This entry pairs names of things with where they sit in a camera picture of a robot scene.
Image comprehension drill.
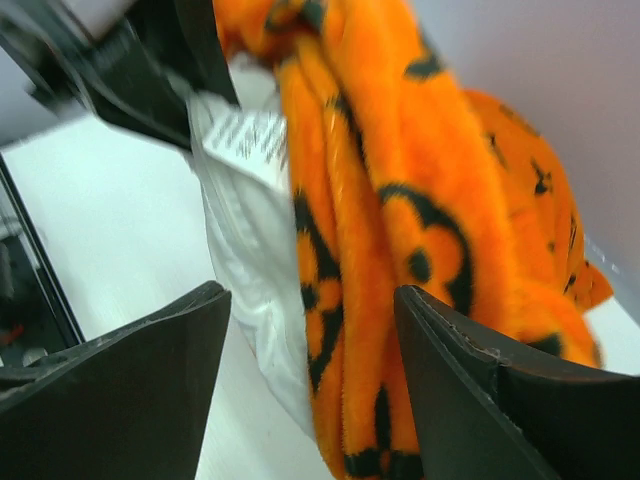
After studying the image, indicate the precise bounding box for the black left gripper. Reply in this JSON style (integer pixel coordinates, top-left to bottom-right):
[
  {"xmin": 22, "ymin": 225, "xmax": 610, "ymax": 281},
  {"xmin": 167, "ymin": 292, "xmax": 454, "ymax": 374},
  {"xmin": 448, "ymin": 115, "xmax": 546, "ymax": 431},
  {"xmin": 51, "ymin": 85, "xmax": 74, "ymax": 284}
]
[{"xmin": 1, "ymin": 0, "xmax": 239, "ymax": 150}]

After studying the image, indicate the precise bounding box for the white pillow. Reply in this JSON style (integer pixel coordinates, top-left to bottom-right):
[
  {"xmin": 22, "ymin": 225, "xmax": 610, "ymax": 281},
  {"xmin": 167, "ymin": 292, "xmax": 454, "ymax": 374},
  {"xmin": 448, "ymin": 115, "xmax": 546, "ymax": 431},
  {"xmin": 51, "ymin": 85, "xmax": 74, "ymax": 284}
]
[{"xmin": 186, "ymin": 54, "xmax": 315, "ymax": 437}]

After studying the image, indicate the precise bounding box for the orange patterned pillowcase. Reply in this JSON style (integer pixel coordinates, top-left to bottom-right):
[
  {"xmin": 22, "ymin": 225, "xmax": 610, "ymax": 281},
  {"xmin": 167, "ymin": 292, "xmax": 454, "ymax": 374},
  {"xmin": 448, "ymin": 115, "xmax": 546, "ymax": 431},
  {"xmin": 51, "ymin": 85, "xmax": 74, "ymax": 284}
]
[{"xmin": 213, "ymin": 1, "xmax": 612, "ymax": 479}]

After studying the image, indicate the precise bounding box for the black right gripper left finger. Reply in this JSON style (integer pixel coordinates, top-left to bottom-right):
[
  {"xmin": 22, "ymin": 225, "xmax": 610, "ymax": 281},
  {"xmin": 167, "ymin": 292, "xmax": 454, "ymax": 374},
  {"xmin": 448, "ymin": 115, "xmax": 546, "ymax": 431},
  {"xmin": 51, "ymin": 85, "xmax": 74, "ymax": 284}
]
[{"xmin": 1, "ymin": 281, "xmax": 231, "ymax": 479}]

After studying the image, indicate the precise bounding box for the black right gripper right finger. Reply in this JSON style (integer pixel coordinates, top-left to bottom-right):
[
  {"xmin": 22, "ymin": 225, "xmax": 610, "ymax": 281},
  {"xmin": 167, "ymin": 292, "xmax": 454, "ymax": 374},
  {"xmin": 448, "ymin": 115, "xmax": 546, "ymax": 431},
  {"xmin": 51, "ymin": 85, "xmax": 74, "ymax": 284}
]
[{"xmin": 394, "ymin": 286, "xmax": 639, "ymax": 479}]

